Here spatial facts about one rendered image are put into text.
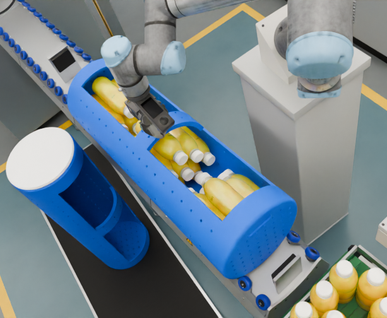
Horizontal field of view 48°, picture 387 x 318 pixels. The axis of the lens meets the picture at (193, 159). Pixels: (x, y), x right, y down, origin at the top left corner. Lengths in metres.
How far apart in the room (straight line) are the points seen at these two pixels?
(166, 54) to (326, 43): 0.38
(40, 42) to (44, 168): 0.91
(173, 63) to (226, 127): 1.84
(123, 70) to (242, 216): 0.46
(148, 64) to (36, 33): 1.51
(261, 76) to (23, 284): 1.93
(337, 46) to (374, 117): 2.02
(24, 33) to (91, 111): 1.11
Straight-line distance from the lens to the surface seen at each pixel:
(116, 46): 1.07
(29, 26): 2.58
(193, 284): 2.24
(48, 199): 1.73
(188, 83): 3.16
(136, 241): 2.41
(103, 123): 1.47
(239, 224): 1.11
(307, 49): 0.81
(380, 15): 2.86
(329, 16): 0.82
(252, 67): 1.52
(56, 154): 1.71
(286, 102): 1.40
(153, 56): 1.04
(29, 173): 1.72
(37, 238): 2.92
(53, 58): 2.03
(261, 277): 1.37
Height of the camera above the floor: 2.23
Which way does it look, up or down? 54 degrees down
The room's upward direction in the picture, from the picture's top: 24 degrees counter-clockwise
